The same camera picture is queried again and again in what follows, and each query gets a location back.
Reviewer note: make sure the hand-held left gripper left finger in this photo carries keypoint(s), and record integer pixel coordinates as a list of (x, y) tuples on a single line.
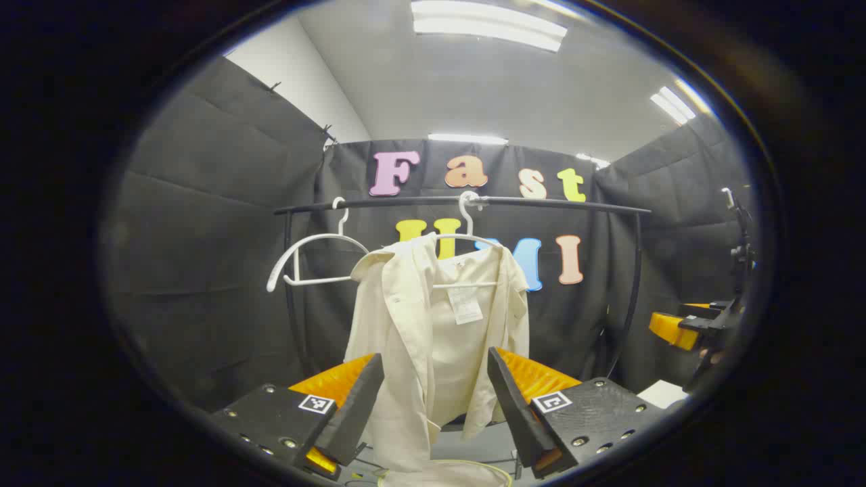
[(355, 412)]

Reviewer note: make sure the ceiling light panel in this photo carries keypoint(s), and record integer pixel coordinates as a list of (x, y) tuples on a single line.
[(673, 105), (487, 27), (592, 160), (467, 138)]

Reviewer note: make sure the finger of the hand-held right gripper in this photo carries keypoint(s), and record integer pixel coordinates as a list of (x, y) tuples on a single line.
[(673, 328), (703, 310)]

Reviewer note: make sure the black clothes rack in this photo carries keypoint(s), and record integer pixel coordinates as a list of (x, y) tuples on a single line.
[(541, 202)]

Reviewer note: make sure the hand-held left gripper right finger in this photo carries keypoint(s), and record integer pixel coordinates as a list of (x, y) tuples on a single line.
[(517, 412)]

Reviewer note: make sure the white plastic hanger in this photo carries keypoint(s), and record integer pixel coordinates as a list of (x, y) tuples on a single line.
[(466, 223), (328, 235)]

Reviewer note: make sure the cream shirt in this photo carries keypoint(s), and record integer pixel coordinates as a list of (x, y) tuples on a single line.
[(406, 318)]

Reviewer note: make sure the black backdrop cloth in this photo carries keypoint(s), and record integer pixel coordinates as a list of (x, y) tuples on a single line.
[(203, 237)]

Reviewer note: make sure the white flat panel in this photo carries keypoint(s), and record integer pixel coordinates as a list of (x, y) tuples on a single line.
[(663, 394)]

